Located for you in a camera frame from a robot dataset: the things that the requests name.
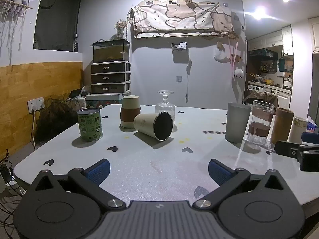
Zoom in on grey plastic cup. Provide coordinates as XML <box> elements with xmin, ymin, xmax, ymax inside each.
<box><xmin>225</xmin><ymin>102</ymin><xmax>252</xmax><ymax>143</ymax></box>

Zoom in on plain beige cup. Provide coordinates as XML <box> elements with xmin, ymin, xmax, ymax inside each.
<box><xmin>133</xmin><ymin>112</ymin><xmax>174</xmax><ymax>142</ymax></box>

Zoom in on beige cup with brown sleeve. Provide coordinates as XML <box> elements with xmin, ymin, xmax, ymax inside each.
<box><xmin>120</xmin><ymin>95</ymin><xmax>141</xmax><ymax>130</ymax></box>

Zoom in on white washing machine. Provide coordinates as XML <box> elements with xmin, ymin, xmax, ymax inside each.
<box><xmin>248</xmin><ymin>84</ymin><xmax>292</xmax><ymax>105</ymax></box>

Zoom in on dark tangled plant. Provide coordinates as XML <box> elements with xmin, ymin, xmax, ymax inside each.
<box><xmin>37</xmin><ymin>94</ymin><xmax>81</xmax><ymax>140</ymax></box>

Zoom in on white wall socket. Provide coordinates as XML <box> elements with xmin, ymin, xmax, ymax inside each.
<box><xmin>27</xmin><ymin>97</ymin><xmax>45</xmax><ymax>113</ymax></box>

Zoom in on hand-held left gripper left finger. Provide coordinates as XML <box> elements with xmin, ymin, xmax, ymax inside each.
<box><xmin>29</xmin><ymin>159</ymin><xmax>126</xmax><ymax>211</ymax></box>

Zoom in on glass fish tank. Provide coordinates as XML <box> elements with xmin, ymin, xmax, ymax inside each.
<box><xmin>93</xmin><ymin>39</ymin><xmax>131</xmax><ymax>63</ymax></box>

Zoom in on clear glass with brown bands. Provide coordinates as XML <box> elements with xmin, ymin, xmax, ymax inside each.
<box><xmin>246</xmin><ymin>100</ymin><xmax>275</xmax><ymax>146</ymax></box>

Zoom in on white power cable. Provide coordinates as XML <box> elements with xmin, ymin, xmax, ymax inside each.
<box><xmin>30</xmin><ymin>111</ymin><xmax>38</xmax><ymax>145</ymax></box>

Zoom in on hanging grey cord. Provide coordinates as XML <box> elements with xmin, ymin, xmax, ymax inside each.
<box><xmin>185</xmin><ymin>59</ymin><xmax>193</xmax><ymax>103</ymax></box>

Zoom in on printed cloth on wall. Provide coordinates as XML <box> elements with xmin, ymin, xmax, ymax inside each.
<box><xmin>128</xmin><ymin>0</ymin><xmax>236</xmax><ymax>39</ymax></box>

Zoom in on dried flowers in vase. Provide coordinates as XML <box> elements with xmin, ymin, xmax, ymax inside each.
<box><xmin>114</xmin><ymin>19</ymin><xmax>129</xmax><ymax>40</ymax></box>

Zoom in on white plastic drawer unit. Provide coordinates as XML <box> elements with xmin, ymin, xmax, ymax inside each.
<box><xmin>90</xmin><ymin>61</ymin><xmax>132</xmax><ymax>95</ymax></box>

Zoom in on floral paper cup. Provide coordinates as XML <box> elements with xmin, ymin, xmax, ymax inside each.
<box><xmin>289</xmin><ymin>116</ymin><xmax>309</xmax><ymax>143</ymax></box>

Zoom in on tissue pack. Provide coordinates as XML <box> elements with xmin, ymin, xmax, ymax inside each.
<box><xmin>306</xmin><ymin>116</ymin><xmax>319</xmax><ymax>134</ymax></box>

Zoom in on dark window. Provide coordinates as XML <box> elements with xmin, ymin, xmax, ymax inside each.
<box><xmin>33</xmin><ymin>0</ymin><xmax>83</xmax><ymax>53</ymax></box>

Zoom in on power strip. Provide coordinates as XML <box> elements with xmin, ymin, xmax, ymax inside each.
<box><xmin>0</xmin><ymin>163</ymin><xmax>27</xmax><ymax>196</ymax></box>

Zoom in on clear glass goblet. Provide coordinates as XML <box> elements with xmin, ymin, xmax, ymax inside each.
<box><xmin>155</xmin><ymin>90</ymin><xmax>176</xmax><ymax>123</ymax></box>

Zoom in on brown cylindrical cup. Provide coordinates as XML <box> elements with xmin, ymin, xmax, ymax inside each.
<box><xmin>270</xmin><ymin>107</ymin><xmax>295</xmax><ymax>145</ymax></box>

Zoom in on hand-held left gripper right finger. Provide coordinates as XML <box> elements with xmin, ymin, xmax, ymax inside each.
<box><xmin>195</xmin><ymin>159</ymin><xmax>291</xmax><ymax>209</ymax></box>

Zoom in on green tin can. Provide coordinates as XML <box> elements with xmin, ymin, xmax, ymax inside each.
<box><xmin>77</xmin><ymin>108</ymin><xmax>103</xmax><ymax>142</ymax></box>

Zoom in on white plastic bag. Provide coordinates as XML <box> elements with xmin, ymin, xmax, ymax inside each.
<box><xmin>214</xmin><ymin>47</ymin><xmax>231</xmax><ymax>63</ymax></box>

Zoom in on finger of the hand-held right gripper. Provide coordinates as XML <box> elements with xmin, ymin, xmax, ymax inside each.
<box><xmin>274</xmin><ymin>141</ymin><xmax>319</xmax><ymax>172</ymax></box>
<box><xmin>301</xmin><ymin>132</ymin><xmax>319</xmax><ymax>145</ymax></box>

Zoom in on macrame wall hanging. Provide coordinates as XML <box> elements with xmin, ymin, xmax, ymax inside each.
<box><xmin>0</xmin><ymin>0</ymin><xmax>33</xmax><ymax>61</ymax></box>

